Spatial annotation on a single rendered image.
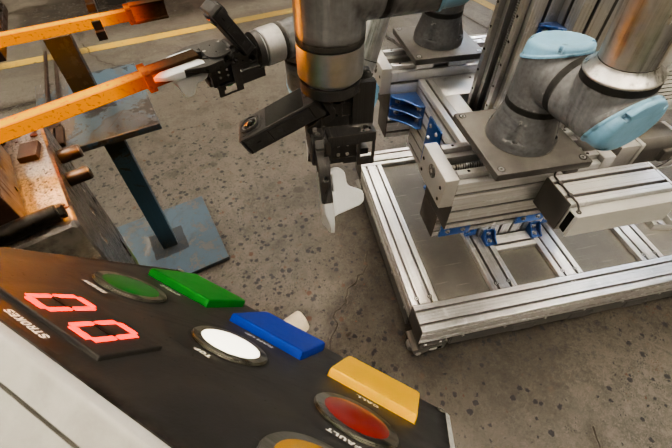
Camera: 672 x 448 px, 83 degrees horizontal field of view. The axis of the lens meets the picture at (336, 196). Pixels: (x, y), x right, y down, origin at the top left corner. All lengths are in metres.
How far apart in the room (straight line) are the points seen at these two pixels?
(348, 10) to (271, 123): 0.16
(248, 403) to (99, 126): 1.09
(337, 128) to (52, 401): 0.38
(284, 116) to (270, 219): 1.35
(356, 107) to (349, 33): 0.10
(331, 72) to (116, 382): 0.32
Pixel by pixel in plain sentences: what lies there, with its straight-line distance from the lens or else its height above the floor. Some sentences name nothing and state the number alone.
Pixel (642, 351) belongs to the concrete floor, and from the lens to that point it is 1.82.
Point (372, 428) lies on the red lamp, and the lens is 0.27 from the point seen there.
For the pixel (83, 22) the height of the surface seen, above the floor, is 0.99.
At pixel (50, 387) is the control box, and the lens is 0.20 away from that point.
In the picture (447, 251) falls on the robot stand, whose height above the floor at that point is 0.21.
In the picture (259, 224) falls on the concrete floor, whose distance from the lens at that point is 1.77.
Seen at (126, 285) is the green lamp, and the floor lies 1.10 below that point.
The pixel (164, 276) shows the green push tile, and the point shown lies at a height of 1.04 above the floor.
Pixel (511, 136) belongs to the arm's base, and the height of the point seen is 0.85.
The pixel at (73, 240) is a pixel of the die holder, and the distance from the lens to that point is 0.72.
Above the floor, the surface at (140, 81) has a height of 1.02.
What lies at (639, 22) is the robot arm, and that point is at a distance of 0.71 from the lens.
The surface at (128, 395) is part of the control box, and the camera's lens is 0.20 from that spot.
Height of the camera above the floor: 1.36
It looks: 47 degrees down
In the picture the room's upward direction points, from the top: straight up
